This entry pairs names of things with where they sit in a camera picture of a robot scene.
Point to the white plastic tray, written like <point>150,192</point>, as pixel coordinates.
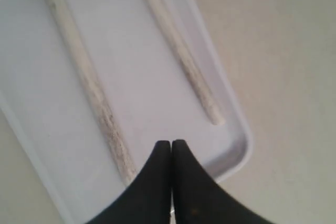
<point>45,105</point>

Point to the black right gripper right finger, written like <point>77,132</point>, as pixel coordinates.
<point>198,198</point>

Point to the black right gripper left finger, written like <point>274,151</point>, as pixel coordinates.
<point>148,198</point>

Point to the wooden drumstick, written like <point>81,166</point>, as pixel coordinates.
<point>183,55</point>
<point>93,89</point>

